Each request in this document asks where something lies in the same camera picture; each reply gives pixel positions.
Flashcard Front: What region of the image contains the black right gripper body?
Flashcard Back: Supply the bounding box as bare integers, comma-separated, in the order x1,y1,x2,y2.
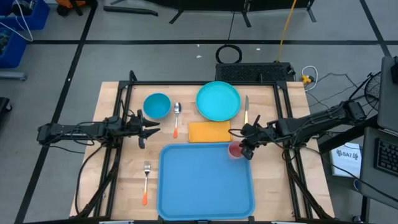
242,115,277,161

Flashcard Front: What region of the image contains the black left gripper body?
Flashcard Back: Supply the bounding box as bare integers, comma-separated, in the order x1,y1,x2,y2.
125,108,147,150

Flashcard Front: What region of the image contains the pink cup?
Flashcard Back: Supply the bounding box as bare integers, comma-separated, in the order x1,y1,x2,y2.
228,141,246,161

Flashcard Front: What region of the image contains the blue bowl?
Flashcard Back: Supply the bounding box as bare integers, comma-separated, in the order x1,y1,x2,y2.
142,93,172,119

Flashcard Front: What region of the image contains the knife with pale handle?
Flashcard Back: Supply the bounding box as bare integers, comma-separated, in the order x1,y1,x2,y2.
244,95,250,125

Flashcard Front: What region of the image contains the orange-handled spoon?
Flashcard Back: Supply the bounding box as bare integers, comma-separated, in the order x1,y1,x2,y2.
173,101,182,139

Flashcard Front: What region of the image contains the yellow cloth napkin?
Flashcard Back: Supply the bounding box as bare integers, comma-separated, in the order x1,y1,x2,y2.
187,120,233,144

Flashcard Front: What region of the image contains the teal plate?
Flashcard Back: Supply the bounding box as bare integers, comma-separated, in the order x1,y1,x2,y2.
195,81,242,122

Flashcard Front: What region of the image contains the orange-handled fork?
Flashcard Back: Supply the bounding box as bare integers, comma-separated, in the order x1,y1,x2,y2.
142,161,151,207

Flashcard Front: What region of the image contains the blue plastic tray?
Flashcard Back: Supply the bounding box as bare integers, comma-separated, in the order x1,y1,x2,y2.
157,142,256,221

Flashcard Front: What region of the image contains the black perforated computer case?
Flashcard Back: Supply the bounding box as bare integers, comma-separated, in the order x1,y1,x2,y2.
215,62,295,83

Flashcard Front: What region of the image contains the black cart leg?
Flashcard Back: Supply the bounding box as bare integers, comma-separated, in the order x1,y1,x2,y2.
317,116,379,154

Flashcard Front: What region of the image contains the white printed paper sheet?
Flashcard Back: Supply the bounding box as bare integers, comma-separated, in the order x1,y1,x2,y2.
329,142,363,179

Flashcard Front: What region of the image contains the black floor bar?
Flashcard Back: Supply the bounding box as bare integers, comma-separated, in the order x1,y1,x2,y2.
103,5,159,17

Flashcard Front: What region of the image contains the gray cart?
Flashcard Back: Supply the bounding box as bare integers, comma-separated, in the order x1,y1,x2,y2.
354,126,398,222

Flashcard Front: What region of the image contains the black curtain on stand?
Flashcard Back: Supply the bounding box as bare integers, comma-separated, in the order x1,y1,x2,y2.
110,0,318,28

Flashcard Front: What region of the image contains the black chair base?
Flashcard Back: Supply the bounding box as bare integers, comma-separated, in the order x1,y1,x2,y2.
0,96,13,125

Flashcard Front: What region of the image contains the gray floor bar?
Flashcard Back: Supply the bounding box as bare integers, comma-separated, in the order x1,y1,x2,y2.
0,71,27,82

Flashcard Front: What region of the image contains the gray laptop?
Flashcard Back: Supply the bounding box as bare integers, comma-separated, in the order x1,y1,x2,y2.
377,55,398,132

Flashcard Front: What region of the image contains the orange black shop vacuum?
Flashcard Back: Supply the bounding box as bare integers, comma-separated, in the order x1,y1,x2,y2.
55,0,98,17

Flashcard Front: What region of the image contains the blue plastic storage bin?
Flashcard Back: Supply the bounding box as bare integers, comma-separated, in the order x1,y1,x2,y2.
0,27,28,68
0,0,50,31

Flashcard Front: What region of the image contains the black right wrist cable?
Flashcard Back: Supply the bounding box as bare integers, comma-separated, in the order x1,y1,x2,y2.
228,128,249,139

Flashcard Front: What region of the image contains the black aluminium frame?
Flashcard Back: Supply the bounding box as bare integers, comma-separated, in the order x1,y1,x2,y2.
74,70,335,220

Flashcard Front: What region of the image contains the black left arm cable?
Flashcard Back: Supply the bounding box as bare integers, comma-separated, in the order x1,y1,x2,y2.
74,144,105,215

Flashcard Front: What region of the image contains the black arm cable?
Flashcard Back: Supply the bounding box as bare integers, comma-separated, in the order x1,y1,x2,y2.
74,144,105,215
303,146,398,203

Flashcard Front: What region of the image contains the looped white cable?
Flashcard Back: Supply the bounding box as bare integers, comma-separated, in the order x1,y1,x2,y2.
300,65,319,91

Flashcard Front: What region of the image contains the coiled black cable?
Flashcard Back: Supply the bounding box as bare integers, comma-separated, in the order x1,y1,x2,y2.
215,11,243,65

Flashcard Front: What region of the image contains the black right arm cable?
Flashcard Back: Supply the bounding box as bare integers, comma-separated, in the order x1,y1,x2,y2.
303,146,398,203

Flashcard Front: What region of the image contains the thin black floor cable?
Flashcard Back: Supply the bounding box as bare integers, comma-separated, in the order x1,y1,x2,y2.
306,72,374,119

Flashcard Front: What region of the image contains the yellow cable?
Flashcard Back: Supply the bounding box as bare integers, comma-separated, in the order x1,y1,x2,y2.
275,0,298,63

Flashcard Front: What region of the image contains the black wire mesh fan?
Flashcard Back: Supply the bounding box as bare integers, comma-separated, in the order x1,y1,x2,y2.
348,71,382,111

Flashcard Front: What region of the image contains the long white cable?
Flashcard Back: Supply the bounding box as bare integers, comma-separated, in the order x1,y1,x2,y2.
0,0,34,43

